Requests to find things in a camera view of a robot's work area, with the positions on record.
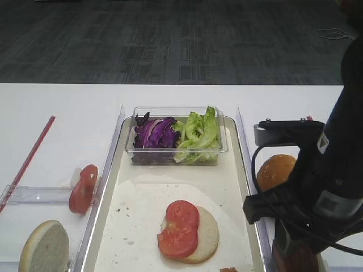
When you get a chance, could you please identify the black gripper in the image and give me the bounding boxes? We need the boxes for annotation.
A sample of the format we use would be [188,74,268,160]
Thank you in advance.
[243,165,362,255]

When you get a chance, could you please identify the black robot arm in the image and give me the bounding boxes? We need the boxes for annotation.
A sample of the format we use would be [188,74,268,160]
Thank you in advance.
[243,35,362,256]

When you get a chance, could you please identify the dark sausage slices stack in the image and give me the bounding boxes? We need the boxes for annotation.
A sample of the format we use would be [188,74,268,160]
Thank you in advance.
[285,244,319,272]

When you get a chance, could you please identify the upper tomato slice on tray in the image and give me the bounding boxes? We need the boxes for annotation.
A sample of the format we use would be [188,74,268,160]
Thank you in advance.
[165,200,200,230]

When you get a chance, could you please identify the tomato slice on tray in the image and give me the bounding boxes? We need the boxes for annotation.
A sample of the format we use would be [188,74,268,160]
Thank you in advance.
[157,224,199,258]
[165,200,200,230]

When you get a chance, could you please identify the lower tomato slice on tray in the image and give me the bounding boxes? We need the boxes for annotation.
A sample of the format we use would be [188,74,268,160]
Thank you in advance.
[157,224,199,258]

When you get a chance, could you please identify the green lettuce leaves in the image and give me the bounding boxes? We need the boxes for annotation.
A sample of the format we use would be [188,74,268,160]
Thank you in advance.
[172,106,220,165]

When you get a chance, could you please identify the upper standing tomato slice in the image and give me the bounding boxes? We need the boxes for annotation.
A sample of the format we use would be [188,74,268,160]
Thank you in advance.
[80,164,98,186]

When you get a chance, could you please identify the standing tomato slice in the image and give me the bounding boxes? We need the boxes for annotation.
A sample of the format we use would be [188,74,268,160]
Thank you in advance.
[80,164,98,186]
[69,181,95,214]

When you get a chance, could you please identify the lower standing tomato slice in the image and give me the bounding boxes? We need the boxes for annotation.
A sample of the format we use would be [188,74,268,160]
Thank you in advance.
[69,181,95,214]

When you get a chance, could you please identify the brown bun top front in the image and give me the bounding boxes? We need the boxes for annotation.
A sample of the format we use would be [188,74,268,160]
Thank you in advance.
[257,154,296,192]

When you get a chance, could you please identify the white block behind sausages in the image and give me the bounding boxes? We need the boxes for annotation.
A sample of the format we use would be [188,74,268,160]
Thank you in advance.
[316,254,330,272]

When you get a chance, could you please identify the white bun slice on tray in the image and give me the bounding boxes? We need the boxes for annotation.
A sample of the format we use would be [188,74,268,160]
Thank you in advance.
[161,206,220,264]

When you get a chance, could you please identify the clear plastic salad container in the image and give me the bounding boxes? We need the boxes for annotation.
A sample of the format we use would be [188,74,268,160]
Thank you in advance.
[125,106,228,165]

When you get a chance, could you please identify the white rectangular metal tray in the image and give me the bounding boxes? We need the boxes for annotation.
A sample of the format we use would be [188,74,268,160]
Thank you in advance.
[85,117,264,271]

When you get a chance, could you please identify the purple cabbage leaves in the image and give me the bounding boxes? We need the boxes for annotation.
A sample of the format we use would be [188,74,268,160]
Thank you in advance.
[133,112,183,149]

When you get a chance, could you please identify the white block behind tomatoes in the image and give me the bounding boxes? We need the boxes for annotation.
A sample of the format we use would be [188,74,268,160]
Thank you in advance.
[70,168,82,188]

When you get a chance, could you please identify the standing white bun half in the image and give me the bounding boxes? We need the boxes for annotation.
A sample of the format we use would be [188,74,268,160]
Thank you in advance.
[18,220,69,271]

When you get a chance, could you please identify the upper left clear holder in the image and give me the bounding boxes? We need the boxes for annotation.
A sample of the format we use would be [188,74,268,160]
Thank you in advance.
[1,185,73,205]

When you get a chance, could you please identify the left red strip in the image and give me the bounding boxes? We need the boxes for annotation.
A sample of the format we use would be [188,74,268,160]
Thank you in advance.
[0,116,56,212]

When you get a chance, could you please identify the right clear vertical rail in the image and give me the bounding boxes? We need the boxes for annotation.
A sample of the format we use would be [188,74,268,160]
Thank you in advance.
[236,107,276,271]

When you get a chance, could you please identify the clear vertical rail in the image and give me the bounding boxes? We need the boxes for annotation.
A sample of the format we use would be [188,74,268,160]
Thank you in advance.
[68,106,125,271]
[236,107,276,271]

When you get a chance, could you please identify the black camera cable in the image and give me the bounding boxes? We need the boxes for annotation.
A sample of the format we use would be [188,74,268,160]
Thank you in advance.
[250,145,363,253]

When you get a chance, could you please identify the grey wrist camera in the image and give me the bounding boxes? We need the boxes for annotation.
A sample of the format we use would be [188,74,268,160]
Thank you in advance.
[254,118,324,148]

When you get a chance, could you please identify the white cable on floor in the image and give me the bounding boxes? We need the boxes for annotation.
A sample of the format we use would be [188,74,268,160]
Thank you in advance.
[316,27,357,41]

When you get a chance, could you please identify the left clear vertical rail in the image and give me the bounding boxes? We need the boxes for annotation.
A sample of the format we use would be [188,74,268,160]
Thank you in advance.
[68,106,125,271]

